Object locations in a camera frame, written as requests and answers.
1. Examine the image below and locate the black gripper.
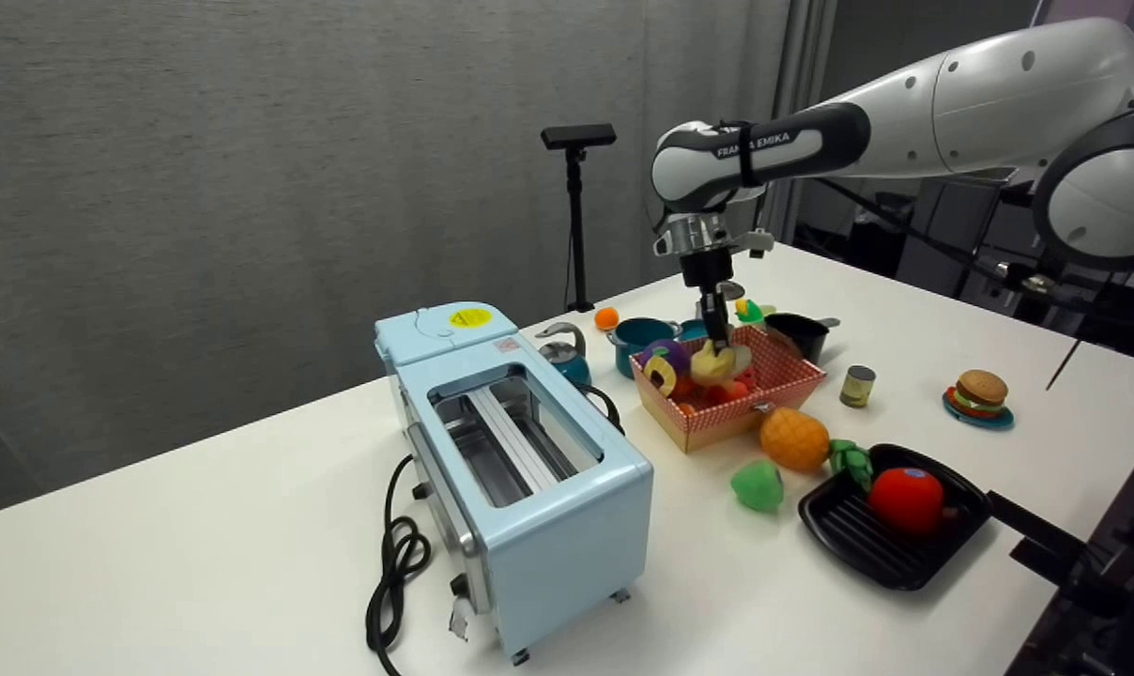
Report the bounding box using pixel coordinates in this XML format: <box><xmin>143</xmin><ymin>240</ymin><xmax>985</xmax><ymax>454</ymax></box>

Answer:
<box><xmin>677</xmin><ymin>245</ymin><xmax>735</xmax><ymax>350</ymax></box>

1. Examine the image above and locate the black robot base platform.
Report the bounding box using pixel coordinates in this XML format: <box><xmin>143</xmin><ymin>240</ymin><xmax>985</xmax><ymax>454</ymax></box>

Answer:
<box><xmin>1000</xmin><ymin>418</ymin><xmax>1134</xmax><ymax>676</ymax></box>

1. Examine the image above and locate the green yellow stacked toy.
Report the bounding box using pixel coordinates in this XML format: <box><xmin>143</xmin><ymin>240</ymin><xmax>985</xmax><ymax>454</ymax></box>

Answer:
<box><xmin>731</xmin><ymin>292</ymin><xmax>772</xmax><ymax>330</ymax></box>

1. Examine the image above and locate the purple eggplant plush toy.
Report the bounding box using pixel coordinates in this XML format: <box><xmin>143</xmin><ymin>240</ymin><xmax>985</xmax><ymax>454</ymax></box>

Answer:
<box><xmin>659</xmin><ymin>347</ymin><xmax>698</xmax><ymax>388</ymax></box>

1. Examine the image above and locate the teal toy pot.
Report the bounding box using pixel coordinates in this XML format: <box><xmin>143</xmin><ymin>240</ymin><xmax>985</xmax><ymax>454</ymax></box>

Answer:
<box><xmin>608</xmin><ymin>312</ymin><xmax>683</xmax><ymax>383</ymax></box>

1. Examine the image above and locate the black toy pot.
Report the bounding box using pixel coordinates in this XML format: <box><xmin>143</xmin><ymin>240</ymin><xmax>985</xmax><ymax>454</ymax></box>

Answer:
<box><xmin>762</xmin><ymin>307</ymin><xmax>846</xmax><ymax>363</ymax></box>

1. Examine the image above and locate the red checkered cardboard box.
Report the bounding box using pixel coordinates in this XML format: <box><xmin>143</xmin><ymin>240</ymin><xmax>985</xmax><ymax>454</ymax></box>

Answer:
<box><xmin>629</xmin><ymin>324</ymin><xmax>832</xmax><ymax>461</ymax></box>

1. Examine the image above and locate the silver teal toy kettle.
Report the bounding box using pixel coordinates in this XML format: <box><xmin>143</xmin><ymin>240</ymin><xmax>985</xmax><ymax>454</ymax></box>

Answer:
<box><xmin>532</xmin><ymin>319</ymin><xmax>597</xmax><ymax>396</ymax></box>

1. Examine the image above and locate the orange pineapple plush toy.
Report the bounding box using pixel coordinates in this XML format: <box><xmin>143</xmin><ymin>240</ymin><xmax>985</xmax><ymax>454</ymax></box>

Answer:
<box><xmin>753</xmin><ymin>406</ymin><xmax>880</xmax><ymax>493</ymax></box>

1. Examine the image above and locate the green plush toy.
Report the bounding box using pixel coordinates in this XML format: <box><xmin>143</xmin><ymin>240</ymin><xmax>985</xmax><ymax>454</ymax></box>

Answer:
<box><xmin>728</xmin><ymin>454</ymin><xmax>790</xmax><ymax>517</ymax></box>

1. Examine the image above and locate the red tomato plush toy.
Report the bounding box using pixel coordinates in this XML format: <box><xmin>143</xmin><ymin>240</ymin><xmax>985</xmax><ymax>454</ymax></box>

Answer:
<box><xmin>868</xmin><ymin>461</ymin><xmax>949</xmax><ymax>542</ymax></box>

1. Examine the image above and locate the toy burger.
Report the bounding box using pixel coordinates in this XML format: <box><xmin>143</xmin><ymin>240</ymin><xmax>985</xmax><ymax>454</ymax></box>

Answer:
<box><xmin>949</xmin><ymin>369</ymin><xmax>1012</xmax><ymax>421</ymax></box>

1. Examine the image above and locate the small tin can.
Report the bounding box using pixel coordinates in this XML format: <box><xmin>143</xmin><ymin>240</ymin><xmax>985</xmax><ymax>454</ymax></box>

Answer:
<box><xmin>836</xmin><ymin>360</ymin><xmax>882</xmax><ymax>413</ymax></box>

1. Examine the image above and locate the light blue toaster oven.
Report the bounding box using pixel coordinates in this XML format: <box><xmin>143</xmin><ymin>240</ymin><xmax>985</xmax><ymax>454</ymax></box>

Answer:
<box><xmin>370</xmin><ymin>297</ymin><xmax>656</xmax><ymax>668</ymax></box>

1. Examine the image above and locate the black ridged plastic tray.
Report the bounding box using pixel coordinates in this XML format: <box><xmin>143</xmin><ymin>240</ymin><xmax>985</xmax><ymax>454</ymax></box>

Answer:
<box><xmin>795</xmin><ymin>441</ymin><xmax>1000</xmax><ymax>595</ymax></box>

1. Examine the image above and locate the black camera on stand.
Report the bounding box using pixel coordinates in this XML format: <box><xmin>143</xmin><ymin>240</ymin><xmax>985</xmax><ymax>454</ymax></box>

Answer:
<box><xmin>537</xmin><ymin>119</ymin><xmax>621</xmax><ymax>314</ymax></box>

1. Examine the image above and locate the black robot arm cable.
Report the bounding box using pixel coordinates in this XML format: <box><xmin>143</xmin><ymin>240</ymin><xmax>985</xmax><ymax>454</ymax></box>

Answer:
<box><xmin>813</xmin><ymin>174</ymin><xmax>1134</xmax><ymax>396</ymax></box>

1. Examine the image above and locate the black toaster power cord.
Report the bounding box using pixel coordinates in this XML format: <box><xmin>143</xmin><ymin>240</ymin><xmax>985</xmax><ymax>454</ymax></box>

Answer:
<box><xmin>359</xmin><ymin>451</ymin><xmax>435</xmax><ymax>676</ymax></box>

